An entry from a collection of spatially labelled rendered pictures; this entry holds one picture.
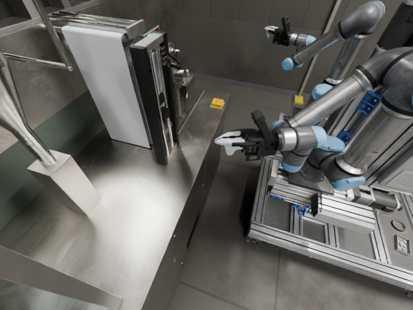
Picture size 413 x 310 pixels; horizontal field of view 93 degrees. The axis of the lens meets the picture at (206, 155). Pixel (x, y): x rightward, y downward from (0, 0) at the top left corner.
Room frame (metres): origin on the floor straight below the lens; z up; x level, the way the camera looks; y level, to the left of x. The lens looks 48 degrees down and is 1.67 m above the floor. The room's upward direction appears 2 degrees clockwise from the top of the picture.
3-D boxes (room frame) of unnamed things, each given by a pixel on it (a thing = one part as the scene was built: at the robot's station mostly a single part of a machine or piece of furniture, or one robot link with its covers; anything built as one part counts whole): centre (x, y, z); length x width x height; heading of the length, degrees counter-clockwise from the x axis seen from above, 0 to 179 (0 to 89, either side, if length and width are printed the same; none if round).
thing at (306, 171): (0.67, -0.57, 0.87); 0.15 x 0.15 x 0.10
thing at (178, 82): (1.01, 0.18, 1.05); 0.06 x 0.05 x 0.31; 74
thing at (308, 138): (0.50, -0.33, 1.21); 0.11 x 0.08 x 0.09; 99
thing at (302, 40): (1.42, -0.62, 1.21); 0.11 x 0.08 x 0.09; 47
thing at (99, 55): (0.78, 0.45, 1.17); 0.34 x 0.05 x 0.54; 74
